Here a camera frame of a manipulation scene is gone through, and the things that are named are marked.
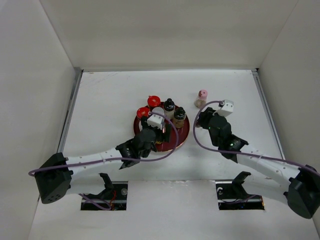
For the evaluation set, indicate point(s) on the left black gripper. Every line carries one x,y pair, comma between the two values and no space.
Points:
163,137

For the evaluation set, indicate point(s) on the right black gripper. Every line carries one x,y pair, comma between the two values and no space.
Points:
205,116

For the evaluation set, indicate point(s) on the red-lid chili sauce jar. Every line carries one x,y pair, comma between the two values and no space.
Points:
142,112

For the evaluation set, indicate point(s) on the peppercorn jar silver lid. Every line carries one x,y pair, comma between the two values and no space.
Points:
158,110

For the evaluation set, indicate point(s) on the pink-cap spice shaker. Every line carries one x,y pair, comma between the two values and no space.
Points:
201,99

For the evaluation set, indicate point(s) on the black-cap clear spice bottle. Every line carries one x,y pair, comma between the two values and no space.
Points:
169,108

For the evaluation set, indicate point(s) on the small dark-cap brown spice jar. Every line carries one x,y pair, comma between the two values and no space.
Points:
198,124

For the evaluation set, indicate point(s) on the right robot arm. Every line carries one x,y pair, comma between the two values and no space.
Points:
295,185

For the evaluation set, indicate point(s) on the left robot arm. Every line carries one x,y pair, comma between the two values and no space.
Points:
59,175

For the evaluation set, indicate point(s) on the round red lacquer tray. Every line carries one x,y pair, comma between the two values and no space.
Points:
167,146

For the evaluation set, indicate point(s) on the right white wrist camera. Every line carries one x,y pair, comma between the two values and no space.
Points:
226,108

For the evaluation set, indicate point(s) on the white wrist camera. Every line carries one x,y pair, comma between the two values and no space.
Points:
226,108
156,120

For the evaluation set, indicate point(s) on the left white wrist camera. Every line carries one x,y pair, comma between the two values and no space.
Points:
156,120

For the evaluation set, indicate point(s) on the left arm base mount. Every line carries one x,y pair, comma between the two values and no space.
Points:
112,197

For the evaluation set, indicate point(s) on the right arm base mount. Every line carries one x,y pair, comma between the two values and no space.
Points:
231,195

